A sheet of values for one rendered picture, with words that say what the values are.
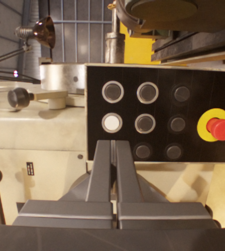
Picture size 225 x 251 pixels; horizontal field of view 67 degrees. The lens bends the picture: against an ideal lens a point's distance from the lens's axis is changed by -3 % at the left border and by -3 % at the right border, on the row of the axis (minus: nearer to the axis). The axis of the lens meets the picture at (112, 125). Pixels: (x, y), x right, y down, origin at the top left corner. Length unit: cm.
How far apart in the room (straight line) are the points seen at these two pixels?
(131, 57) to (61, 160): 249
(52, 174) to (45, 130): 11
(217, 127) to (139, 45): 260
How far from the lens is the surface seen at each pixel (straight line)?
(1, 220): 49
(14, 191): 50
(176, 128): 28
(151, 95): 25
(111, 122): 25
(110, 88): 25
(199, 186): 49
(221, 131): 28
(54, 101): 41
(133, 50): 281
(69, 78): 50
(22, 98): 35
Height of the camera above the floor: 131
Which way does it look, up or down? 1 degrees down
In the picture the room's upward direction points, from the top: 89 degrees counter-clockwise
